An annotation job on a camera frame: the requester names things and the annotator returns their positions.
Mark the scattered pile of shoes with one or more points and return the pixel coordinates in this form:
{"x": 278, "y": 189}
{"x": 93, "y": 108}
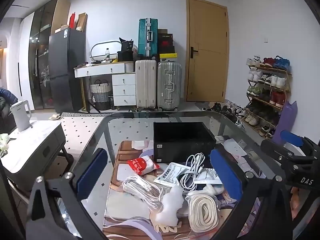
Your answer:
{"x": 225, "y": 110}

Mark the blue puffer jacket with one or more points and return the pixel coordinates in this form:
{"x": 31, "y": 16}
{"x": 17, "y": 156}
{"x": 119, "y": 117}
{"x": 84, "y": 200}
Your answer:
{"x": 6, "y": 97}

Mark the beige slippers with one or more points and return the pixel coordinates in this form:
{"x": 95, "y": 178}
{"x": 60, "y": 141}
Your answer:
{"x": 54, "y": 116}

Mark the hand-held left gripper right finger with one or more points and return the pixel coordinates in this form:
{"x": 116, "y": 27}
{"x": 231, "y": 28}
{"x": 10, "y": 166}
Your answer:
{"x": 225, "y": 175}

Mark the black white patterned rug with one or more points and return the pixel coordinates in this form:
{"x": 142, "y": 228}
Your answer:
{"x": 82, "y": 114}

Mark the woven laundry basket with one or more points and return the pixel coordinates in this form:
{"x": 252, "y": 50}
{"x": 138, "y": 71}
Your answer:
{"x": 100, "y": 93}

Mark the beige suitcase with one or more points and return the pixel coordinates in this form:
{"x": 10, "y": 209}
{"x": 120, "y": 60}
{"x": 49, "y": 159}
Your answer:
{"x": 145, "y": 83}

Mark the white ribbed container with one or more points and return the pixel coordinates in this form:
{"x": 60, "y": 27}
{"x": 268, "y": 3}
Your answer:
{"x": 129, "y": 67}

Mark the glass top table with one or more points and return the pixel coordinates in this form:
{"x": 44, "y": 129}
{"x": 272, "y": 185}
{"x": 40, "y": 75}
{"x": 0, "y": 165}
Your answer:
{"x": 130, "y": 130}

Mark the purple rolled mat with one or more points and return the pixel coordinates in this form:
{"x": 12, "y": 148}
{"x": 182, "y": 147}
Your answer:
{"x": 285, "y": 122}

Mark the yellow black box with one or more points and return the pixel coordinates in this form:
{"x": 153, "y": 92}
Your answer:
{"x": 168, "y": 57}

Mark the tall cardboard box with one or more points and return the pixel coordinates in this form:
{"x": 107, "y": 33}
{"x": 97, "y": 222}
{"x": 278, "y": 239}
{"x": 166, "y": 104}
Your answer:
{"x": 81, "y": 22}

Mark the black handbag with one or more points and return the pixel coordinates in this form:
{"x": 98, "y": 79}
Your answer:
{"x": 126, "y": 44}

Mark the teal suitcase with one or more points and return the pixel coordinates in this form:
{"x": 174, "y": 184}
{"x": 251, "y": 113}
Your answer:
{"x": 147, "y": 37}

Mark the black refrigerator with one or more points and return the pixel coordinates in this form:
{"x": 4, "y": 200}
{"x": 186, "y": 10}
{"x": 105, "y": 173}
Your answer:
{"x": 65, "y": 67}

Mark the silver suitcase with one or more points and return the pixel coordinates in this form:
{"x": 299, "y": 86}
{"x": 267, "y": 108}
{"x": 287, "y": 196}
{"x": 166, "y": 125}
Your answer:
{"x": 169, "y": 85}

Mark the white vanity desk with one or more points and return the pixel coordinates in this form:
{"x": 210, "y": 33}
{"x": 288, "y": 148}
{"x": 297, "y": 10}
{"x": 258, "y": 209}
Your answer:
{"x": 105, "y": 70}

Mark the black open box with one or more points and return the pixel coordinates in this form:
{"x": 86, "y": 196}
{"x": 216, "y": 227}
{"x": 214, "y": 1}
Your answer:
{"x": 125, "y": 56}

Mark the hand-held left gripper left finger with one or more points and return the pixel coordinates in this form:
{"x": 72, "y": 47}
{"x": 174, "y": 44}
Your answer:
{"x": 92, "y": 172}

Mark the wooden shoe rack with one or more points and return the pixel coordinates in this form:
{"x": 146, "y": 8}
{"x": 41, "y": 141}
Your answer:
{"x": 281, "y": 70}

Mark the black storage box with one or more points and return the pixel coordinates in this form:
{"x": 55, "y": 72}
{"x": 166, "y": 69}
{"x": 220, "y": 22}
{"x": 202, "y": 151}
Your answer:
{"x": 183, "y": 140}

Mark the rows of racked shoes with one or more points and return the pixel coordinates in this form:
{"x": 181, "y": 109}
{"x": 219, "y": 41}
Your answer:
{"x": 277, "y": 81}

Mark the oval mirror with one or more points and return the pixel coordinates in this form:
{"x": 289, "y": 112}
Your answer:
{"x": 100, "y": 50}

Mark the wooden door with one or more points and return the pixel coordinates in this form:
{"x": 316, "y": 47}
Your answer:
{"x": 207, "y": 50}

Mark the white flowers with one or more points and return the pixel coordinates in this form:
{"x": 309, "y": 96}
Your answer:
{"x": 3, "y": 142}

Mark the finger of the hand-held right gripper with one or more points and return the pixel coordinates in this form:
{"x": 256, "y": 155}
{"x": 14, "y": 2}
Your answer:
{"x": 291, "y": 136}
{"x": 272, "y": 148}

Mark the red white snack packet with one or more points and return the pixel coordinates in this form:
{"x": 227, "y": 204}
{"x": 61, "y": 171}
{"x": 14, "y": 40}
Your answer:
{"x": 141, "y": 166}

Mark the white electric kettle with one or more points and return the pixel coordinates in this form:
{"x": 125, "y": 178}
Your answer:
{"x": 21, "y": 116}

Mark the red box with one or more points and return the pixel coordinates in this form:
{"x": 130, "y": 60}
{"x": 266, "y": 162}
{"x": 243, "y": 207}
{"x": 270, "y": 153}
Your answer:
{"x": 72, "y": 21}

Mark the black tripod stand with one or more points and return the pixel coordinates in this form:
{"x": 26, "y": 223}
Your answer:
{"x": 92, "y": 106}

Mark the grey side table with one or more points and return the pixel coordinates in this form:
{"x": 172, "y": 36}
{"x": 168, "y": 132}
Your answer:
{"x": 30, "y": 152}

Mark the clear water bottle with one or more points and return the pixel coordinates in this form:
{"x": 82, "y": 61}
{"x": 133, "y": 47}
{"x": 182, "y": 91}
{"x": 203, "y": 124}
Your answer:
{"x": 107, "y": 55}

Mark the stack of black boxes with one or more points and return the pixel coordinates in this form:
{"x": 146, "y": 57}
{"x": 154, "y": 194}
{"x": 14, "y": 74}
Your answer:
{"x": 166, "y": 41}

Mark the glass door cabinet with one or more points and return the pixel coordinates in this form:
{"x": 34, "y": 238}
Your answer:
{"x": 40, "y": 55}

